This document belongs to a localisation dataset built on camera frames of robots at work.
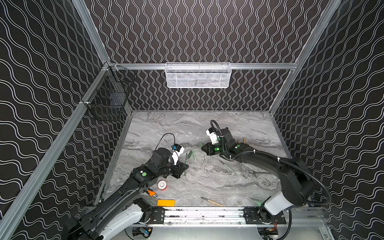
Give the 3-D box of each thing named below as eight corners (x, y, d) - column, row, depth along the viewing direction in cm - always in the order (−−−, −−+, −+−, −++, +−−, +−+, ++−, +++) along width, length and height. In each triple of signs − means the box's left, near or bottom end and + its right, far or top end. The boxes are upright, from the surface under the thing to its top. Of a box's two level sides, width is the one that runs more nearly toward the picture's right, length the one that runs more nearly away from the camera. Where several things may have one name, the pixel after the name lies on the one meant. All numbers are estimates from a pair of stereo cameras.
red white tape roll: (157, 190, 84) (156, 189, 83) (158, 181, 88) (157, 179, 86) (166, 190, 84) (166, 189, 82) (167, 181, 88) (167, 179, 86)
